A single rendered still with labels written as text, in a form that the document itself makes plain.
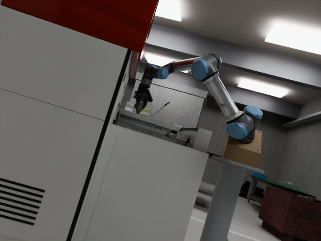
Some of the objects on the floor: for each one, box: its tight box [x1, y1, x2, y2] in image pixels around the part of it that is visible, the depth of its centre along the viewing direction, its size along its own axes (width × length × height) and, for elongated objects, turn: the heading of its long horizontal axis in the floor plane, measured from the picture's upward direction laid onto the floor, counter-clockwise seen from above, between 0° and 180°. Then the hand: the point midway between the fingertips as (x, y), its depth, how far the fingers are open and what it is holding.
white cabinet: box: [74, 124, 209, 241], centre depth 218 cm, size 64×96×82 cm, turn 84°
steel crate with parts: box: [258, 186, 321, 241], centre depth 426 cm, size 95×110×68 cm
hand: (138, 112), depth 207 cm, fingers closed
